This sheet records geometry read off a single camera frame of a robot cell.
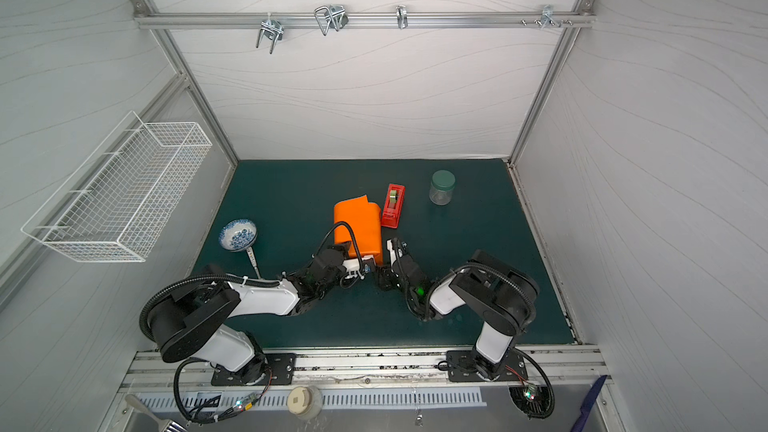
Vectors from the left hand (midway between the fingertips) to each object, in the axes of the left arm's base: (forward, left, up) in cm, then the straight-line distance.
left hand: (353, 245), depth 90 cm
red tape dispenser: (+15, -12, -1) cm, 20 cm away
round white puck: (-40, +5, +6) cm, 40 cm away
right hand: (-3, -10, -3) cm, 10 cm away
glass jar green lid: (+23, -29, +3) cm, 37 cm away
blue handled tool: (-37, -60, -6) cm, 71 cm away
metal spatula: (-44, +37, -4) cm, 58 cm away
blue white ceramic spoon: (+5, +39, -4) cm, 40 cm away
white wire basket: (-6, +52, +28) cm, 59 cm away
